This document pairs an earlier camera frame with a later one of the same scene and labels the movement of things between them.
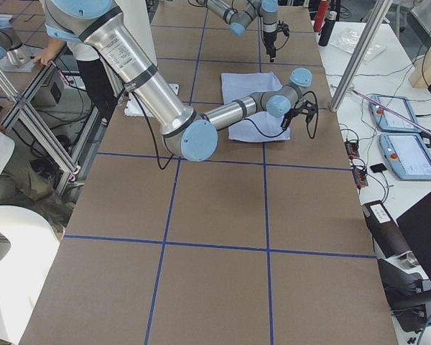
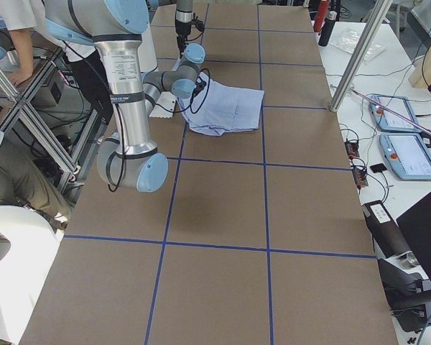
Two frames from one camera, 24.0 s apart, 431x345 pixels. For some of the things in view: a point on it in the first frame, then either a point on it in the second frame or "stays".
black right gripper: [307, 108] to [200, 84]
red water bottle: [320, 15] stays
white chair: [13, 288] stays
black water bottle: [327, 29] stays
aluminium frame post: [360, 53] stays
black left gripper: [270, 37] to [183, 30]
